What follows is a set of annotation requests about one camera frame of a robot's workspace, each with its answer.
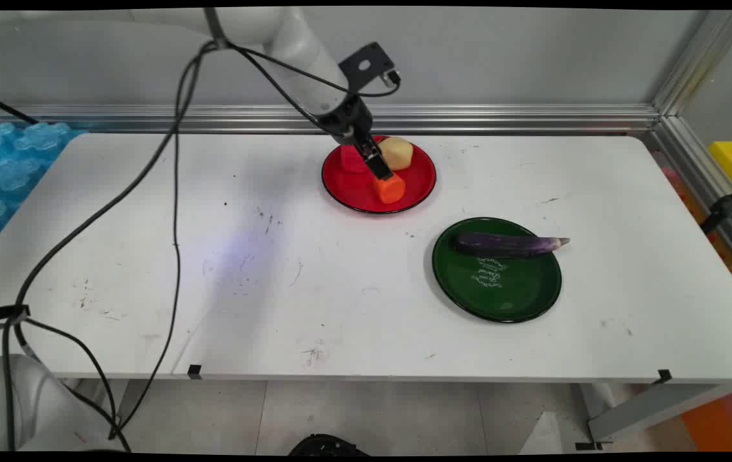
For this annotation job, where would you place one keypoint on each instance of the grey table leg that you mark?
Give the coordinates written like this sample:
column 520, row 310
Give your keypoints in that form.
column 648, row 407

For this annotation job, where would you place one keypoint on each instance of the orange carrot piece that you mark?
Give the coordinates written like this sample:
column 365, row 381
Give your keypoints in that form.
column 390, row 187

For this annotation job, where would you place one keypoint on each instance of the red orange floor padding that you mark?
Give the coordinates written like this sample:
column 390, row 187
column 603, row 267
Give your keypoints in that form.
column 709, row 237

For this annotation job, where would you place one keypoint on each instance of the purple eggplant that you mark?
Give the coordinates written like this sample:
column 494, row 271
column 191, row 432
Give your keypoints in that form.
column 507, row 244

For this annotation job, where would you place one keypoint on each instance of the red pepper piece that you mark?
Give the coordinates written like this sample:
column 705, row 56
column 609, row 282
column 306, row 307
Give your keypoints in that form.
column 352, row 159

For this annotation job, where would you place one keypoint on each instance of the angled aluminium frame rail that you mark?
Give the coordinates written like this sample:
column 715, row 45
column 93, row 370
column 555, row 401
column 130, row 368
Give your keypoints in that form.
column 700, row 128

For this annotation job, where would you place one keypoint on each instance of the beige potato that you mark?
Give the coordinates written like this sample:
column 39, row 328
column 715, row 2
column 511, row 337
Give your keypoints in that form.
column 397, row 154

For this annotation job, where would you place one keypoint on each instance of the black tape marker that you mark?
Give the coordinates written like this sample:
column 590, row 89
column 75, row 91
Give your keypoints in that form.
column 664, row 376
column 194, row 371

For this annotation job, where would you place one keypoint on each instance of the black stand clamp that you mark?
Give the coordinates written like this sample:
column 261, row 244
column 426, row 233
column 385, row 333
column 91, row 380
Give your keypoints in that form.
column 729, row 204

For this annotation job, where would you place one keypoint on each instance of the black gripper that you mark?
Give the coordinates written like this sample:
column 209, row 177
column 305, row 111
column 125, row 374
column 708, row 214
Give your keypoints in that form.
column 348, row 117

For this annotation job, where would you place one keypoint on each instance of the orange box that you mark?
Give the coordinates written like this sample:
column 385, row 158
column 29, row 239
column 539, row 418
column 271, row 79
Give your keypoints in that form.
column 725, row 420

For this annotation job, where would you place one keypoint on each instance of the black round floor object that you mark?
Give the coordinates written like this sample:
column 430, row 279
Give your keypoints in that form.
column 327, row 445

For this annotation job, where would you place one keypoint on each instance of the blue bubble wrap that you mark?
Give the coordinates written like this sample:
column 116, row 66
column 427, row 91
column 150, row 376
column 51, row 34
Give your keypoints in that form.
column 16, row 160

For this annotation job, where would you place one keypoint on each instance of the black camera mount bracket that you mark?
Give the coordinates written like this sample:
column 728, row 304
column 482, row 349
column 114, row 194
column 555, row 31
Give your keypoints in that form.
column 366, row 63

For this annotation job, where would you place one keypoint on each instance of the long aluminium frame rail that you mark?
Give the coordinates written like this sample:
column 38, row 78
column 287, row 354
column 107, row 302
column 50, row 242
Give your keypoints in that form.
column 469, row 119

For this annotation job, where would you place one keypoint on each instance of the green plate with white print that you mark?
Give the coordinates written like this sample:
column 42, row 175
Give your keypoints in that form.
column 501, row 282

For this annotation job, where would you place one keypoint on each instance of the red plate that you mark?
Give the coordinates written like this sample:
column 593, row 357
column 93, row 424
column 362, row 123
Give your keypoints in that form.
column 356, row 189

